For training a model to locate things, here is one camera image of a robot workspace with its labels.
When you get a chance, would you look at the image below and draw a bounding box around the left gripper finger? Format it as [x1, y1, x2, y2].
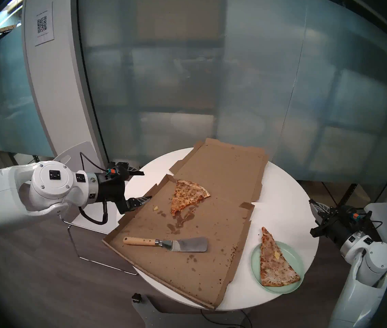
[116, 162, 145, 177]
[117, 195, 152, 215]

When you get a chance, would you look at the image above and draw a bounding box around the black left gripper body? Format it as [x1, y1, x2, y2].
[96, 166, 129, 203]

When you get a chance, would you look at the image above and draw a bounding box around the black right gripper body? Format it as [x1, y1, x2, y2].
[325, 206, 372, 249]

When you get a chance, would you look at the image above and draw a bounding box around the pale cheese pizza slice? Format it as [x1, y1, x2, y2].
[260, 227, 301, 287]

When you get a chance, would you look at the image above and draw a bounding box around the metal spatula with wooden handle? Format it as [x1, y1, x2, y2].
[123, 236, 208, 252]

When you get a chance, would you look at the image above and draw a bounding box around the cardboard pizza box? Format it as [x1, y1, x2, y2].
[102, 138, 269, 311]

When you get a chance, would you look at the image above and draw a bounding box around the grey robot base platform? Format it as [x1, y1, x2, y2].
[131, 293, 248, 328]

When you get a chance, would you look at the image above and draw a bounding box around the pale green plate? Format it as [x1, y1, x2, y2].
[251, 241, 305, 295]

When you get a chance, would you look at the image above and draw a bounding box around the browned pizza slice bitten tip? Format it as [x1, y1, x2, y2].
[171, 179, 211, 217]

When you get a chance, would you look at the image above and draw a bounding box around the black metal shelf upright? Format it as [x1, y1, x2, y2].
[340, 183, 358, 205]

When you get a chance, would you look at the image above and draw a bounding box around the paper sign with QR code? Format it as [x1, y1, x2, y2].
[33, 2, 55, 46]

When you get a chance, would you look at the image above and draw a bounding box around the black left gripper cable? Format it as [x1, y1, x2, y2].
[79, 152, 108, 226]

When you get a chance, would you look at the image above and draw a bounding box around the white chair with handle hole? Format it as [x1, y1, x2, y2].
[53, 141, 138, 276]

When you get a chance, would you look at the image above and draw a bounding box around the thin black floor cable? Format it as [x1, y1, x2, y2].
[200, 309, 253, 328]

